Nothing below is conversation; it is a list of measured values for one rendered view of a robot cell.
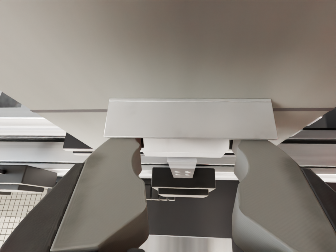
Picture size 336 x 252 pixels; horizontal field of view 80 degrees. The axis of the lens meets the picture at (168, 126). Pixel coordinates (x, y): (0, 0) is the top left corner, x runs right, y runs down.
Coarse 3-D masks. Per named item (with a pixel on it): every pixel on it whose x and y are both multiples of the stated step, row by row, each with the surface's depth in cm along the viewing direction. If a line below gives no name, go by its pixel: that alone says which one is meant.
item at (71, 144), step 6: (66, 132) 23; (66, 138) 22; (72, 138) 22; (66, 144) 22; (72, 144) 22; (78, 144) 22; (84, 144) 22; (66, 150) 22; (72, 150) 22; (78, 150) 22; (84, 150) 22; (90, 150) 22; (222, 156) 23; (228, 156) 23; (234, 156) 23
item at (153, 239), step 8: (152, 240) 19; (160, 240) 19; (168, 240) 19; (176, 240) 19; (184, 240) 19; (192, 240) 19; (200, 240) 19; (208, 240) 19; (216, 240) 19; (224, 240) 19; (144, 248) 19; (152, 248) 19; (160, 248) 19; (168, 248) 19; (176, 248) 19; (184, 248) 19; (192, 248) 19; (200, 248) 19; (208, 248) 19; (216, 248) 19; (224, 248) 19
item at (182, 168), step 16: (176, 160) 24; (192, 160) 24; (160, 176) 38; (176, 176) 36; (192, 176) 35; (208, 176) 38; (160, 192) 38; (176, 192) 38; (192, 192) 38; (208, 192) 38
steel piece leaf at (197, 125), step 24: (120, 120) 10; (144, 120) 10; (168, 120) 10; (192, 120) 10; (216, 120) 10; (240, 120) 10; (264, 120) 10; (144, 144) 18; (168, 144) 18; (192, 144) 18; (216, 144) 18
